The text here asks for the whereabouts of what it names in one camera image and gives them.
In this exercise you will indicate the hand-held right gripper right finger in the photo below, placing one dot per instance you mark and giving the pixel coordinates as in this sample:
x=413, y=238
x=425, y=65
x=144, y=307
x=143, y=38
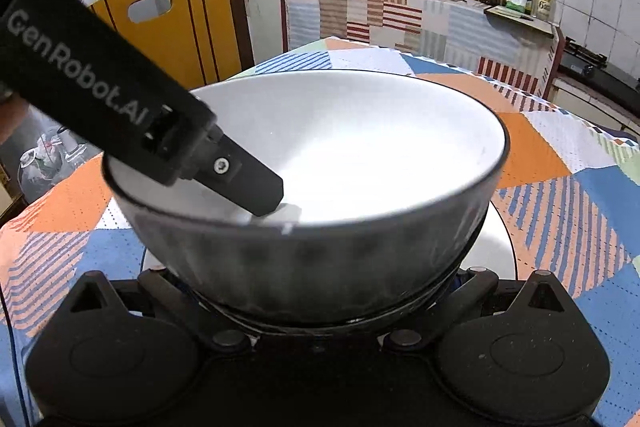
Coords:
x=475, y=289

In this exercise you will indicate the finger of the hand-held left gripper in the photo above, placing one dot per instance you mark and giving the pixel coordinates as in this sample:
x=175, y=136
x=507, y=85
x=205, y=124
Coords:
x=245, y=182

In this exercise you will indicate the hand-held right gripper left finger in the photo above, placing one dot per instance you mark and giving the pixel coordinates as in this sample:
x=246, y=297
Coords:
x=160, y=287

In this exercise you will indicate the white plate with sun print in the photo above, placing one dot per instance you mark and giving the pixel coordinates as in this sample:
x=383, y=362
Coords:
x=495, y=257

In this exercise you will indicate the white bowl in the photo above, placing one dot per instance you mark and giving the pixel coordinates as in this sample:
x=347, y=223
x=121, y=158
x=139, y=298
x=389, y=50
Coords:
x=350, y=157

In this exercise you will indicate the person's left hand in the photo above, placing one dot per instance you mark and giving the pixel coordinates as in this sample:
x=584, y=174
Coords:
x=10, y=117

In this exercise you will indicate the clear plastic bags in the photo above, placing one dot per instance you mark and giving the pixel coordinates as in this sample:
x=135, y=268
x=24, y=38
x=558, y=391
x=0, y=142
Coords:
x=55, y=162

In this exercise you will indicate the patchwork tablecloth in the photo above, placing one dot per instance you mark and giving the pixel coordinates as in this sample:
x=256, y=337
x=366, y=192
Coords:
x=550, y=167

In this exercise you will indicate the striped patchwork counter cloth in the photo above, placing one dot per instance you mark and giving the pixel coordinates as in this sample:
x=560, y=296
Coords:
x=390, y=17

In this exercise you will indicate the white cabinet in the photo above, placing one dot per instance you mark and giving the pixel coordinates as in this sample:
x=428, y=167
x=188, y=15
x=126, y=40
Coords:
x=590, y=102

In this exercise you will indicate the black gas stove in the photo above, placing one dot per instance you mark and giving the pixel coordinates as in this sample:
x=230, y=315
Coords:
x=595, y=59

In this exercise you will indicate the cutting board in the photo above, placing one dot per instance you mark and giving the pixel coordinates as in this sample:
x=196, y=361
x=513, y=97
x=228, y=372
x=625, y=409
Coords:
x=520, y=24

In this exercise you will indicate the kitchen knife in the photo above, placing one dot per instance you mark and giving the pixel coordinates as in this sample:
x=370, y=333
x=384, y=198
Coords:
x=517, y=14

